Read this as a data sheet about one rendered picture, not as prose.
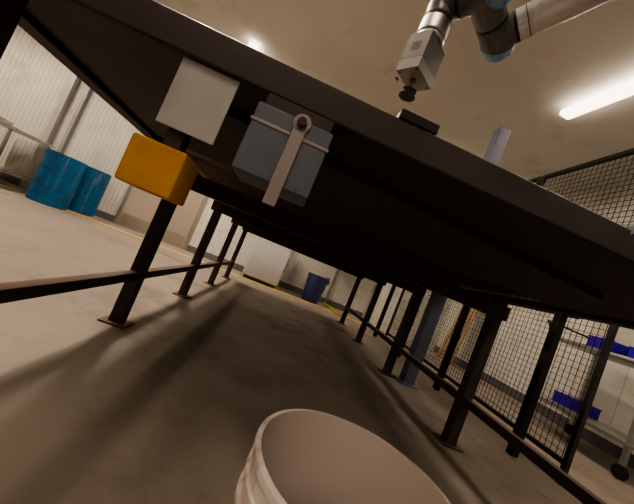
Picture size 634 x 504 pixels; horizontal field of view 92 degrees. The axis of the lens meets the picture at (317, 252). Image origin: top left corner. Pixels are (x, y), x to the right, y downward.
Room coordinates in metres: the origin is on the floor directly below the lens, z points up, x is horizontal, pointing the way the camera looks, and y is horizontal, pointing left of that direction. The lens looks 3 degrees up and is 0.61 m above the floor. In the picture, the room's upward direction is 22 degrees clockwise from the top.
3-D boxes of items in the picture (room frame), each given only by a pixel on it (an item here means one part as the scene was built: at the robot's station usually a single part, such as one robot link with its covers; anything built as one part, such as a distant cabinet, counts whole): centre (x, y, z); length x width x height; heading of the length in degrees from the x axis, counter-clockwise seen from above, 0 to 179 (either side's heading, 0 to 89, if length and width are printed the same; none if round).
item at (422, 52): (0.77, -0.05, 1.21); 0.10 x 0.09 x 0.16; 47
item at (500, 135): (2.67, -1.13, 1.20); 0.17 x 0.17 x 2.40; 6
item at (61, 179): (4.87, 3.97, 0.39); 1.06 x 0.64 x 0.77; 12
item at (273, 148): (0.55, 0.12, 0.77); 0.14 x 0.11 x 0.18; 96
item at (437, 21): (0.76, -0.06, 1.29); 0.08 x 0.08 x 0.05
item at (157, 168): (0.52, 0.30, 0.74); 0.09 x 0.08 x 0.24; 96
